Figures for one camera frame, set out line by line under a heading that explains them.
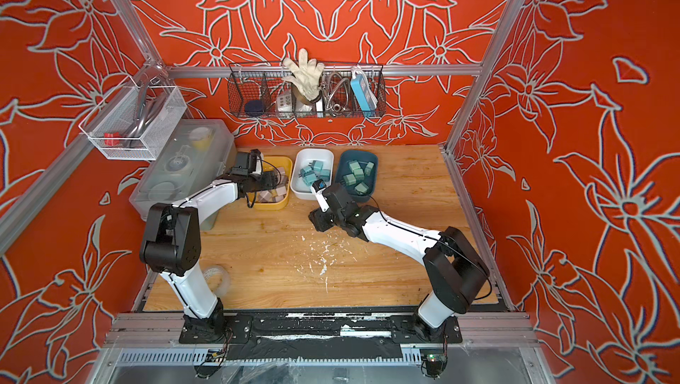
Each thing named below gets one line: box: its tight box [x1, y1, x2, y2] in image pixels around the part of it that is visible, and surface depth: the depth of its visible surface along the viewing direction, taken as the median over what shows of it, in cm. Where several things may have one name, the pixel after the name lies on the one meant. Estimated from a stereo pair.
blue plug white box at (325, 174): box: [319, 168, 332, 182], surface depth 109 cm
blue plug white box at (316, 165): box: [308, 160, 325, 172], surface depth 112 cm
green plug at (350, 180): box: [342, 173, 357, 186], surface depth 108 cm
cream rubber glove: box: [281, 47, 325, 102], surface depth 92 cm
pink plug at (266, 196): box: [260, 190, 272, 203], surface depth 100 cm
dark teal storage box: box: [335, 149, 379, 203], surface depth 109 cm
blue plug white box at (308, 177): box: [297, 168, 318, 187], surface depth 107 cm
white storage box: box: [290, 147, 335, 201], surface depth 110 cm
